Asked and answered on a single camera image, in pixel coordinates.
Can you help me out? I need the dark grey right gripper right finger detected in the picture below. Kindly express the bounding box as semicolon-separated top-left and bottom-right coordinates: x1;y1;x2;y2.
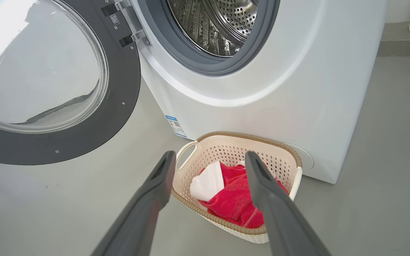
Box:
245;151;332;256

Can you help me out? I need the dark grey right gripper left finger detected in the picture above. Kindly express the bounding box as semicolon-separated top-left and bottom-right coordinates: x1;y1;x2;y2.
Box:
91;151;176;256

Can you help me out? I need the red garment with white stripes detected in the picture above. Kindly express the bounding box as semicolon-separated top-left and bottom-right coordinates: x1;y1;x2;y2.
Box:
198;161;289;229

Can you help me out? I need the white cloth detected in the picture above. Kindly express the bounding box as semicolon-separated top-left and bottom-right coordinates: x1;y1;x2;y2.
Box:
190;161;225;202

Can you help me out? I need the dark grey round washer door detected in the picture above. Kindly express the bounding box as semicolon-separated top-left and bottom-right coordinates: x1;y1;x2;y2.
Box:
0;0;151;166

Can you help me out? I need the cream basket with brown rim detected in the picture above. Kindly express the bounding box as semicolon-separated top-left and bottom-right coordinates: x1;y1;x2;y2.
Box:
171;131;303;244

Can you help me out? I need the white front-load washing machine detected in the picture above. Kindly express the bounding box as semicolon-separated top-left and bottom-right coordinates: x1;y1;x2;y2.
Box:
125;0;389;184

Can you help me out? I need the grey rubber door gasket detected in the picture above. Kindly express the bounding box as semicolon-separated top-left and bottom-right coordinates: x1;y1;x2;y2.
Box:
137;0;280;76

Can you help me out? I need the round white filter cover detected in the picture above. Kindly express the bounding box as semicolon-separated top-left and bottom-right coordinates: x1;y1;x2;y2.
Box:
283;143;314;172

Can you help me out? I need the blue energy label sticker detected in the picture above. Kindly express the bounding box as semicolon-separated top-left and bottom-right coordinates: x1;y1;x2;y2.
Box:
165;115;188;138

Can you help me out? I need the perforated steel washer drum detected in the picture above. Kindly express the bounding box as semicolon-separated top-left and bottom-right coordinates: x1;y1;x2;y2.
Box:
167;0;259;57

